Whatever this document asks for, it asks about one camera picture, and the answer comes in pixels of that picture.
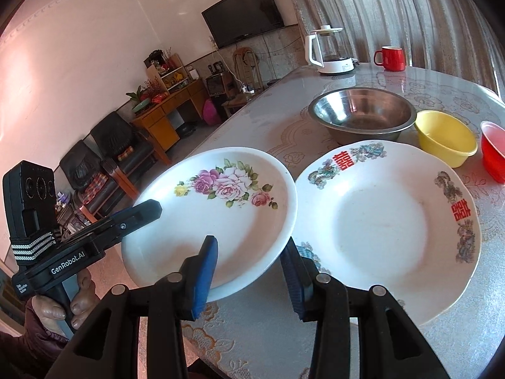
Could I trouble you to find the wooden chair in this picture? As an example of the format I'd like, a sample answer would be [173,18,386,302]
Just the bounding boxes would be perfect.
[223,46,265,117]

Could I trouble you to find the white dragon print plate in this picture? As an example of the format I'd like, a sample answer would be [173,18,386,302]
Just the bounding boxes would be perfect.
[294,139,482,326]

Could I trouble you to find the person's left hand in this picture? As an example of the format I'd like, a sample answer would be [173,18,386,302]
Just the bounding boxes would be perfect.
[31,272,96,329]

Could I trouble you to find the red mug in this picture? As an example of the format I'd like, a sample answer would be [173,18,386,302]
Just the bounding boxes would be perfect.
[373,46,407,72]

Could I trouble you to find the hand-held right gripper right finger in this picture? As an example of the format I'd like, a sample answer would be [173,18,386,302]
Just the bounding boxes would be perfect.
[281,237,450,379]

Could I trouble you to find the pink bag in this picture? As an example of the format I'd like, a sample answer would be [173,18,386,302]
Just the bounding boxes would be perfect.
[202,99,222,125]

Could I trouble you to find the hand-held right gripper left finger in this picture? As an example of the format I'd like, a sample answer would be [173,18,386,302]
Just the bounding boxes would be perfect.
[43,236,219,379]

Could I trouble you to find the person's left forearm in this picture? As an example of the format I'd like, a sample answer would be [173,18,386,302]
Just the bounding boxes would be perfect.
[0,296,69,379]

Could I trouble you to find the white glass electric kettle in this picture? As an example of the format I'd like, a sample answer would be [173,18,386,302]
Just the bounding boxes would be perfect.
[305,25,356,75]

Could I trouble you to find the red plastic bowl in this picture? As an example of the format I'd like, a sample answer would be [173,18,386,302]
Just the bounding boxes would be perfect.
[480,120,505,184]

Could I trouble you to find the yellow plastic bowl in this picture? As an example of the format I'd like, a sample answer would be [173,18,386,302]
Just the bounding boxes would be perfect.
[414,110,479,168]

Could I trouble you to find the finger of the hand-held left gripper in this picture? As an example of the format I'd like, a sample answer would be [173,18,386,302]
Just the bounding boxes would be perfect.
[92,200,163,250]

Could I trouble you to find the small brown speaker box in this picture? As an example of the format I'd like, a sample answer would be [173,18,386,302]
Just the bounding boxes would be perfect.
[205,72,229,97]

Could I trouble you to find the wide beige curtain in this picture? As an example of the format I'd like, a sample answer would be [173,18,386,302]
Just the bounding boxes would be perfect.
[292,0,505,99]

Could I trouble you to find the wooden desk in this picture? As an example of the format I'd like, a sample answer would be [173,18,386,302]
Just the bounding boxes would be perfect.
[130,79,208,166]

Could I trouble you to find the dark framed figurine shrine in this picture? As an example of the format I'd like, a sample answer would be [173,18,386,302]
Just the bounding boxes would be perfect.
[143,49,176,69]

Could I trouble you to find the green potted plant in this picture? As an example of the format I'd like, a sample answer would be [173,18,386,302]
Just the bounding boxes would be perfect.
[126,86,152,109]

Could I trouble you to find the black wall television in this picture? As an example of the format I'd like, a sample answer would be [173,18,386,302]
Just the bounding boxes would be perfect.
[201,0,285,49]

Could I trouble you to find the white rose print plate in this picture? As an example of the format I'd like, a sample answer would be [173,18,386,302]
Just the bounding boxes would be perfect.
[121,147,297,303]

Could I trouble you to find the stainless steel bowl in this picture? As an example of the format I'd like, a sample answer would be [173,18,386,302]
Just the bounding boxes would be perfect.
[308,88,418,147]

